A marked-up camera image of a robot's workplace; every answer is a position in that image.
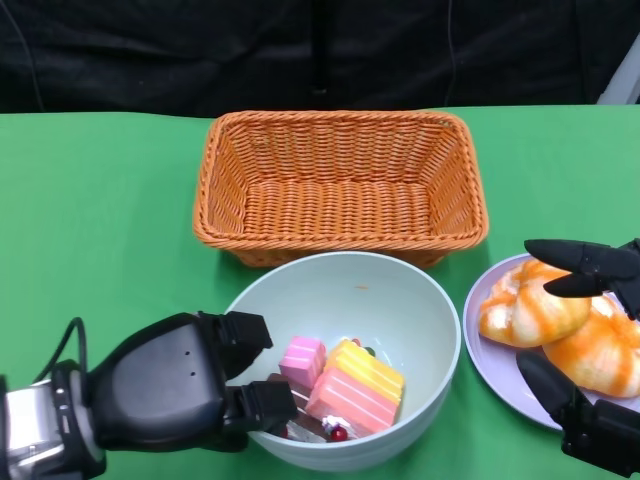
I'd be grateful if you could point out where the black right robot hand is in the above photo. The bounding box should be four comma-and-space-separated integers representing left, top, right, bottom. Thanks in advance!
516, 238, 640, 479

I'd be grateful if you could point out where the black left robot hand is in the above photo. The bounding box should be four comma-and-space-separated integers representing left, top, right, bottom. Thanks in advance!
87, 310, 300, 451

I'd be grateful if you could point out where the orange striped bread roll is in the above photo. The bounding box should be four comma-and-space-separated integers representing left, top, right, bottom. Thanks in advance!
478, 259, 591, 348
542, 294, 640, 399

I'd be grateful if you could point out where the small pink cake cube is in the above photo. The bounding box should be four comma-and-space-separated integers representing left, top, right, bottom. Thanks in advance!
278, 335, 327, 390

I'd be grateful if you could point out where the chocolate cake slice with cherry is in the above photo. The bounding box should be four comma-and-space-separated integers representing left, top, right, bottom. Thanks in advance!
267, 372, 351, 444

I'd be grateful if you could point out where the pink and yellow layered cake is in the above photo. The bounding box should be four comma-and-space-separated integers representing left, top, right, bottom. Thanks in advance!
305, 338, 405, 436

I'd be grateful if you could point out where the pale green bowl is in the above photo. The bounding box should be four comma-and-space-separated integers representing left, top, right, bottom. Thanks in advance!
223, 251, 461, 473

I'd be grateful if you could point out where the lavender plate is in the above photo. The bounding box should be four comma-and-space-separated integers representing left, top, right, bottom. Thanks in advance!
462, 253, 640, 431

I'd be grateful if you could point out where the orange woven basket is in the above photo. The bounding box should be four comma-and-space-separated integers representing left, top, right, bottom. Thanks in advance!
193, 109, 489, 269

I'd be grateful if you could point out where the black backdrop curtain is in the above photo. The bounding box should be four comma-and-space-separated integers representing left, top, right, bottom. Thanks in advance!
0, 0, 640, 117

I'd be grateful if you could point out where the black vertical pole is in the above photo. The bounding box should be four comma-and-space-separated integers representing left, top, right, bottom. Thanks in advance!
310, 0, 331, 96

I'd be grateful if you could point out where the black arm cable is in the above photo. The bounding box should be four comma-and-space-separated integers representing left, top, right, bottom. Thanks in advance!
32, 317, 87, 387

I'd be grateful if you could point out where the white frame piece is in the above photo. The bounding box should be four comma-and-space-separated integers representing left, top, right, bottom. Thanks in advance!
597, 49, 640, 106

